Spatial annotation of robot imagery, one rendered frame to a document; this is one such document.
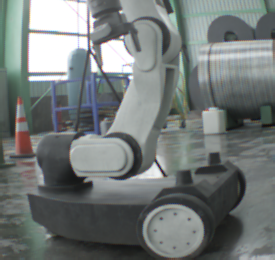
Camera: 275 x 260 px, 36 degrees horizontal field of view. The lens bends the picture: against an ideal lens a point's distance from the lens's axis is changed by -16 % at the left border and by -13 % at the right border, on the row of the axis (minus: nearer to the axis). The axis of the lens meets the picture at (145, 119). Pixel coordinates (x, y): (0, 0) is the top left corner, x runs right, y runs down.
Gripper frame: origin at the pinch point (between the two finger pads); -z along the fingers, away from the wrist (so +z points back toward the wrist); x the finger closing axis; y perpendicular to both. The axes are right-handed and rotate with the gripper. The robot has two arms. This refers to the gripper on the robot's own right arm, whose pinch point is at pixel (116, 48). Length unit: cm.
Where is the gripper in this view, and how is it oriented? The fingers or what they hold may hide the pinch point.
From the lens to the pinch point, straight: 119.2
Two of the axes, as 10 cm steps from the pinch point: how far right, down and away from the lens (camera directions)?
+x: 8.9, -2.8, -3.6
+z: -2.8, -9.6, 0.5
